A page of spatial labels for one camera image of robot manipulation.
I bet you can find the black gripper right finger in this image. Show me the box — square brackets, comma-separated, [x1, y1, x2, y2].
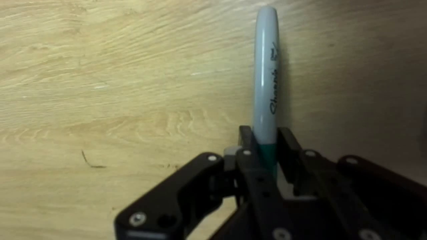
[276, 127, 427, 240]

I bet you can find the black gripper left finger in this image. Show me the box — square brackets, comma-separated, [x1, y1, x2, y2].
[113, 124, 285, 240]

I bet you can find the gray marker with green cap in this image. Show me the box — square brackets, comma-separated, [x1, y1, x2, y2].
[252, 6, 280, 179]

